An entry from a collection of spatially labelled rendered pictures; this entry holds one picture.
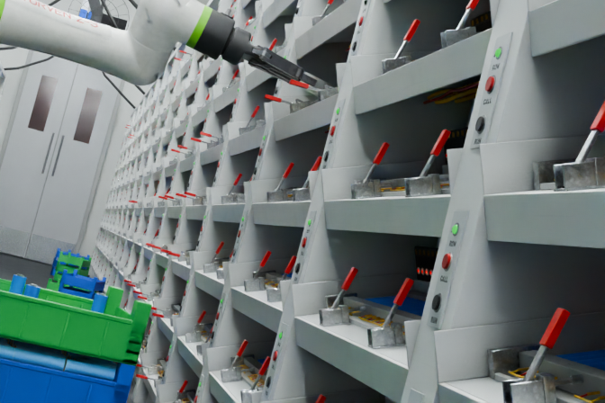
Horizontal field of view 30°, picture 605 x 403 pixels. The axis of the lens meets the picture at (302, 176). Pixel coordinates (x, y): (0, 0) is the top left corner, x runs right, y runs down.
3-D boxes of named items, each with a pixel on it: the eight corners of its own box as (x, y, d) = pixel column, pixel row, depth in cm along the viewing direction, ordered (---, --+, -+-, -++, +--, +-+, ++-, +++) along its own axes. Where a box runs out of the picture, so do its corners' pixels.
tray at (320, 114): (340, 120, 190) (336, 63, 190) (275, 141, 249) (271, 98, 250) (454, 111, 194) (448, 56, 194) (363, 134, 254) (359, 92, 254)
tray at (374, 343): (412, 412, 119) (401, 281, 119) (296, 344, 178) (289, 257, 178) (591, 389, 123) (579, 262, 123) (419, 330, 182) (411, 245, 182)
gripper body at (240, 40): (238, 22, 231) (278, 42, 233) (231, 28, 239) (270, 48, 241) (222, 55, 230) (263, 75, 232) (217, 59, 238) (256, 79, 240)
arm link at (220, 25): (188, 55, 237) (194, 49, 228) (212, 5, 239) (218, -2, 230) (214, 67, 239) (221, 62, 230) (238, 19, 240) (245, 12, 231)
